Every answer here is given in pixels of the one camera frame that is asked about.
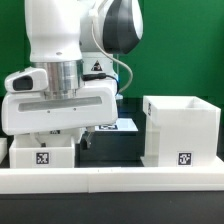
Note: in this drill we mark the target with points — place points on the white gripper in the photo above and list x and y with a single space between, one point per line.
94 104

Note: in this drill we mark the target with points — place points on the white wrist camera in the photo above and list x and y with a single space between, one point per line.
28 80

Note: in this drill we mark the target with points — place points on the white drawer tray with knob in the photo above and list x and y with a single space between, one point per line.
60 151

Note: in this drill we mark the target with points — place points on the white drawer cabinet box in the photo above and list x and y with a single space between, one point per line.
181 131

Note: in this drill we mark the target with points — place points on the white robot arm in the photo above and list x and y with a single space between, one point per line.
72 43

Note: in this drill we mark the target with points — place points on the white block at left edge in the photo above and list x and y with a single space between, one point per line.
3 149

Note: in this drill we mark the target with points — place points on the white front rail fence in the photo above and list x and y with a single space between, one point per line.
94 180

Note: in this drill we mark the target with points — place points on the white marker sheet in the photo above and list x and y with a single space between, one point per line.
121 125

